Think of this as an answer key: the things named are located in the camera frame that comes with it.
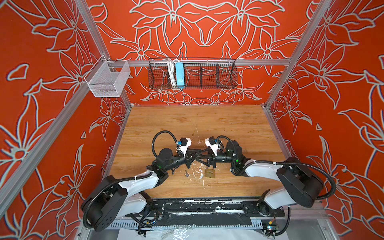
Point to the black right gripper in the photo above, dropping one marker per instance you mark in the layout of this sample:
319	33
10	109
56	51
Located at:
213	159

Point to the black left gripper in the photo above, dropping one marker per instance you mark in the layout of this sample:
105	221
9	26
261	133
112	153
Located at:
189	160

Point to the brass padlock with steel shackle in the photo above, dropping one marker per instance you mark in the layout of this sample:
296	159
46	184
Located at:
209	173

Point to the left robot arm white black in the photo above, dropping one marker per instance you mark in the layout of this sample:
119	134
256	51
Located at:
113	197

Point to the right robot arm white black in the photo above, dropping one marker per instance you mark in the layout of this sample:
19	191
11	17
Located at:
302	184

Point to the light blue box in basket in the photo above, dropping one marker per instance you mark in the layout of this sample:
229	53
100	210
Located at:
180	75

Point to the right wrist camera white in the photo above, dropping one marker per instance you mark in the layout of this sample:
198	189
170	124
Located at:
212	143

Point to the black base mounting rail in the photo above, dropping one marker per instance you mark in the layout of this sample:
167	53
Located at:
209	212

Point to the black wire wall basket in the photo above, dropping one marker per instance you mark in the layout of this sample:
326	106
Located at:
200	74

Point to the white wire mesh basket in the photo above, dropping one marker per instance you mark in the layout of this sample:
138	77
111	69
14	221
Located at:
107	79

